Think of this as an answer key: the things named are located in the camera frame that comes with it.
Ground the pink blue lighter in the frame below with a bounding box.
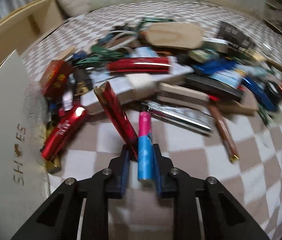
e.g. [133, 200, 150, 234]
[138, 106, 153, 184]

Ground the checkered bed sheet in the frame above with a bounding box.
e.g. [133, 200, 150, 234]
[24, 2, 282, 239]

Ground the white shoe box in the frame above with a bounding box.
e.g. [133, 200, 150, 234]
[0, 52, 49, 239]

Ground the brown pen gold tip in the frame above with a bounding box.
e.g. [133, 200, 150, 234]
[208, 103, 239, 162]

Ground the silver harmonica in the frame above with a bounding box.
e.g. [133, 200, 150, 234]
[141, 101, 213, 136]

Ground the red foil tube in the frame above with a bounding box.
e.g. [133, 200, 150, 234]
[94, 81, 138, 161]

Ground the red cigarette box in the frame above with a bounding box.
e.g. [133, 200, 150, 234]
[39, 60, 73, 100]

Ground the red lighter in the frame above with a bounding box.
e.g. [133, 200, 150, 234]
[106, 57, 172, 74]

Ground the brown hair claw clip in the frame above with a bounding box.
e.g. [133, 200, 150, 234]
[217, 21, 256, 51]

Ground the oval wooden block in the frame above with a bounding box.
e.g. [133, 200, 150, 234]
[144, 22, 205, 50]

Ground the wooden bedside shelf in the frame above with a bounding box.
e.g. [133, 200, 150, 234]
[0, 0, 63, 63]

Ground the fluffy white pillow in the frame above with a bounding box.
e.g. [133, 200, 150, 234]
[57, 0, 90, 17]

